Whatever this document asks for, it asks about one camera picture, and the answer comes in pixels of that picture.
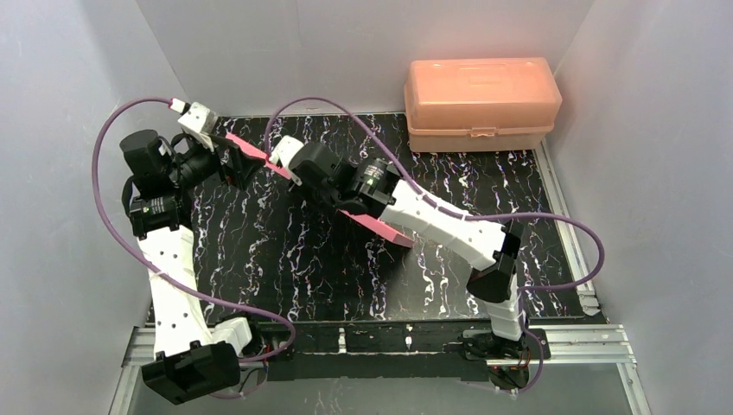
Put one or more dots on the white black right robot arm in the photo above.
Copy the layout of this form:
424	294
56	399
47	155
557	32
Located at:
374	188

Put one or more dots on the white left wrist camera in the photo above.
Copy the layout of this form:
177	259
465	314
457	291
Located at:
197	120

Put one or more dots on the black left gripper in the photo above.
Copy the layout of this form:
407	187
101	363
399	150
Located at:
227	162

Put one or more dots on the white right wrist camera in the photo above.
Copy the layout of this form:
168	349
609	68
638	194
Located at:
285	150

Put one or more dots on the aluminium mounting rail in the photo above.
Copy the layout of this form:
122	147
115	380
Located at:
380	347

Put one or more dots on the pink plastic storage box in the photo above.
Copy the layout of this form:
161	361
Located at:
480	105

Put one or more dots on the pink wooden picture frame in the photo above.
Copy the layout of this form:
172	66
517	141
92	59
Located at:
377	226

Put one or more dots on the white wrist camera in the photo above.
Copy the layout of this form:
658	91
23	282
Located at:
197	120
285	150

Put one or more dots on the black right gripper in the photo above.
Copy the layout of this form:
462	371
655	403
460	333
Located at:
309	174

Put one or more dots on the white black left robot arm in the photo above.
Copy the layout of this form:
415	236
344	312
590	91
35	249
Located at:
190	359

